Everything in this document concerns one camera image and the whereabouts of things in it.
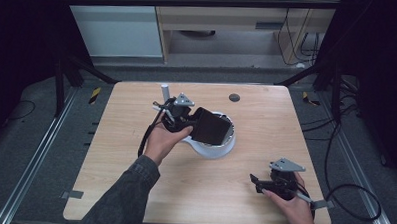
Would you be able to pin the white cabinet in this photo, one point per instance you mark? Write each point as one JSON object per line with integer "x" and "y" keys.
{"x": 116, "y": 32}

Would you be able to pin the round table hole cover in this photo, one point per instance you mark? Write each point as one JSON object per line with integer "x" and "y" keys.
{"x": 234, "y": 98}

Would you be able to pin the black horizontal bar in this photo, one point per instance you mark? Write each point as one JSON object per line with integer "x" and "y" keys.
{"x": 190, "y": 3}

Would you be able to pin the black wallet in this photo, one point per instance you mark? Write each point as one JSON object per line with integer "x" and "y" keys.
{"x": 211, "y": 127}

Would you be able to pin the black curtain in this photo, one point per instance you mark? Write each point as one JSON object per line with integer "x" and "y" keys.
{"x": 379, "y": 48}
{"x": 22, "y": 36}

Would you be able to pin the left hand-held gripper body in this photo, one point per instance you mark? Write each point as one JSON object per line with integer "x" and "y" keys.
{"x": 176, "y": 118}

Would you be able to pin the person's right hand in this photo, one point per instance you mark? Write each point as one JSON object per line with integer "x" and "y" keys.
{"x": 298, "y": 210}

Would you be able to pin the wooden desk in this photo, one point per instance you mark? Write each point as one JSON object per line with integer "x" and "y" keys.
{"x": 223, "y": 21}

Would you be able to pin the yellow black striped tape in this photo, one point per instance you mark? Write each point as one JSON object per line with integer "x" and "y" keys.
{"x": 94, "y": 95}
{"x": 309, "y": 99}

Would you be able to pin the grey tape piece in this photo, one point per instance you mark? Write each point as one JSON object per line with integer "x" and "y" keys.
{"x": 73, "y": 194}
{"x": 325, "y": 204}

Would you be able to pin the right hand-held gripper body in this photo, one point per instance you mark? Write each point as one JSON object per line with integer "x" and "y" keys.
{"x": 284, "y": 185}

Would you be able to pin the metal floor rail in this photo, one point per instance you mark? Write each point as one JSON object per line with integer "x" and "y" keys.
{"x": 361, "y": 174}
{"x": 34, "y": 163}

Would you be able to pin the person's left hand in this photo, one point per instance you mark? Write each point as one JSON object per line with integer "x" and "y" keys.
{"x": 160, "y": 142}

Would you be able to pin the black metal stand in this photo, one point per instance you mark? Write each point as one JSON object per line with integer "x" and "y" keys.
{"x": 59, "y": 87}
{"x": 335, "y": 93}

